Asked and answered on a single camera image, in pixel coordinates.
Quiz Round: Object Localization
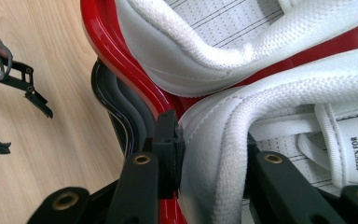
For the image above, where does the glossy black plastic tray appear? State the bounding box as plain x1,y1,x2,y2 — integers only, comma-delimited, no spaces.
89,58,157,159

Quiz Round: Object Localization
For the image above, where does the white sneaker shoe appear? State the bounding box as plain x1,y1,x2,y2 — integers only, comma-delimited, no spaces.
178,46,358,224
114,0,358,98

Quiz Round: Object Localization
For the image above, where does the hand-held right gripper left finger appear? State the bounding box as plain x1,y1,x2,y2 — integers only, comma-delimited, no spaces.
151,109,186,201

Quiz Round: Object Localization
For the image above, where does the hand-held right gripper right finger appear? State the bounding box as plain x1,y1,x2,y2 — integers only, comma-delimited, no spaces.
243,132,259,200

